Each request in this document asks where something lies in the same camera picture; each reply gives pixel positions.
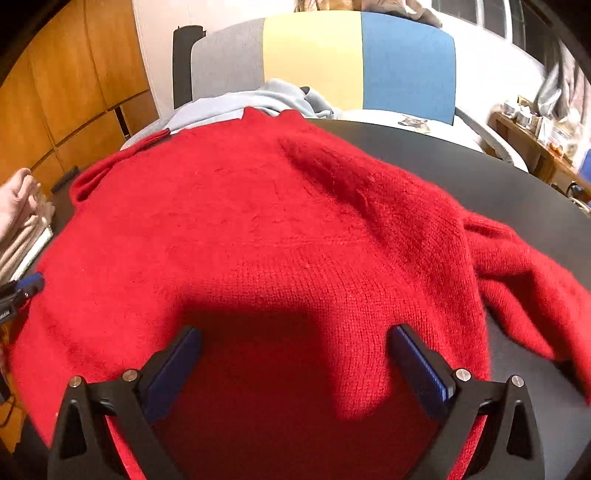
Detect window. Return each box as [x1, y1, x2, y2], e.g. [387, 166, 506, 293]
[431, 0, 525, 44]

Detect printed picture card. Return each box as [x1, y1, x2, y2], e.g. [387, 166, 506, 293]
[399, 114, 433, 133]

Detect wooden shelf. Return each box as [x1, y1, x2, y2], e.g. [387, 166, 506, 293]
[492, 111, 591, 197]

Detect folded beige clothes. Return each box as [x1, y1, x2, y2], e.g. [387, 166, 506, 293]
[0, 196, 57, 283]

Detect grey yellow blue backrest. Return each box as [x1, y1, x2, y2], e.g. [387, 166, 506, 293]
[191, 11, 458, 125]

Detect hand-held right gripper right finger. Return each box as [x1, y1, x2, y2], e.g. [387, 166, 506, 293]
[389, 324, 546, 480]

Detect white curved armrest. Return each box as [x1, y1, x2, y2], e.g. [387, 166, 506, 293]
[455, 107, 530, 173]

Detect wooden cabinet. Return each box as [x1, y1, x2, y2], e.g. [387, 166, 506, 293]
[0, 0, 160, 195]

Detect hanging grey curtain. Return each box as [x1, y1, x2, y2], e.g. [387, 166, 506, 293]
[536, 34, 591, 123]

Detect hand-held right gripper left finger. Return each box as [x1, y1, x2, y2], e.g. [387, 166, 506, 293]
[47, 325, 204, 480]

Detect black post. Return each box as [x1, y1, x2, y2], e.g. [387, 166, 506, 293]
[173, 25, 206, 110]

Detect light blue-grey garment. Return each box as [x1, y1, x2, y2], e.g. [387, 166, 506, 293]
[121, 78, 342, 151]

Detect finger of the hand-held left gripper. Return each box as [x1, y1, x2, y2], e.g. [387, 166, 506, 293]
[11, 272, 45, 305]

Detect red knitted sweater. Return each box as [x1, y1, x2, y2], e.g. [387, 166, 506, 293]
[7, 107, 591, 480]

